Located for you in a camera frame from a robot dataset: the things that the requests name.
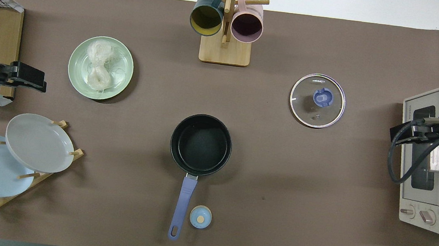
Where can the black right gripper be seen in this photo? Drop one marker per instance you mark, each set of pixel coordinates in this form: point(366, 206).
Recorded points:
point(426, 134)

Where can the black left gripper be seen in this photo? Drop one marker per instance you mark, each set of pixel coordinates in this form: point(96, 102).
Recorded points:
point(20, 73)

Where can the glass lid with blue knob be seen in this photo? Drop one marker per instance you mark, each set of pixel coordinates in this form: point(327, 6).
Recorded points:
point(306, 107)

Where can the light green plate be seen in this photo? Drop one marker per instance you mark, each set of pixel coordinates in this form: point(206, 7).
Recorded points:
point(76, 67)

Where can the grey plate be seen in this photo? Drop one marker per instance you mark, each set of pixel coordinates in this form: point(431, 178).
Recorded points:
point(38, 142)

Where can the wooden plate rack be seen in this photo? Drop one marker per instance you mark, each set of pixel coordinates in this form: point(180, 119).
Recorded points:
point(7, 198)

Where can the cream toaster oven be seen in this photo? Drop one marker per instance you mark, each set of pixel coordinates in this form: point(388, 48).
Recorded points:
point(410, 192)

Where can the brown table mat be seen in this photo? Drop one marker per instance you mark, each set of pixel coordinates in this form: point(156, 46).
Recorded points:
point(298, 188)

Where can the dark teal mug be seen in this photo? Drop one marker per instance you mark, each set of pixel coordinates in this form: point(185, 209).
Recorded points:
point(206, 17)

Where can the wooden mug tree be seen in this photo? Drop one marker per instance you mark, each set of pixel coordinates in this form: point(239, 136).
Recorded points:
point(225, 52)

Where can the small blue round timer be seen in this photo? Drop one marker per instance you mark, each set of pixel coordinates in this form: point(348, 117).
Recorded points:
point(200, 217)

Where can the pink mug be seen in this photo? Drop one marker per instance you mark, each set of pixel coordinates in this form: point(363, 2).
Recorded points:
point(247, 26)

